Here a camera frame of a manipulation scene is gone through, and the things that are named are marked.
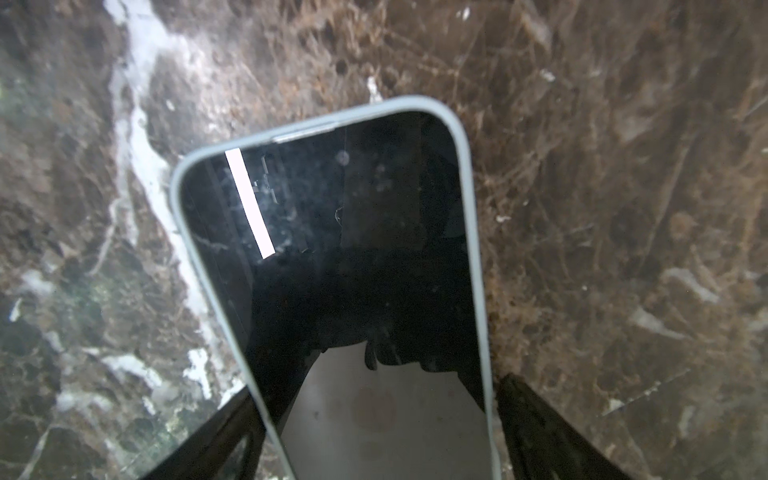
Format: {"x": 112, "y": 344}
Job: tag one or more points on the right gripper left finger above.
{"x": 206, "y": 451}

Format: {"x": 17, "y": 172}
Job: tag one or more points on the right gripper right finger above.
{"x": 541, "y": 444}

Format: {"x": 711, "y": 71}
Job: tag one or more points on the light blue case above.
{"x": 474, "y": 252}

